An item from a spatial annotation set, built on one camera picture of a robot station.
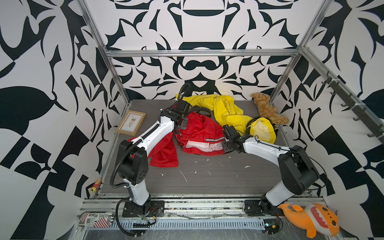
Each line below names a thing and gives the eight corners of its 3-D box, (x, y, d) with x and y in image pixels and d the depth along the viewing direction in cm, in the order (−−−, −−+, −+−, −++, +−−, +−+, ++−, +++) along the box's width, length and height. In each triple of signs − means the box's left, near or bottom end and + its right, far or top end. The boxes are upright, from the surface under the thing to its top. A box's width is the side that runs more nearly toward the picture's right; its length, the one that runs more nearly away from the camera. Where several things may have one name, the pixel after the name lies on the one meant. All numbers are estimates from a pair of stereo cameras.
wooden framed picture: (117, 132, 106) (115, 129, 103) (130, 112, 117) (128, 109, 114) (136, 136, 104) (134, 133, 101) (147, 116, 115) (146, 112, 113)
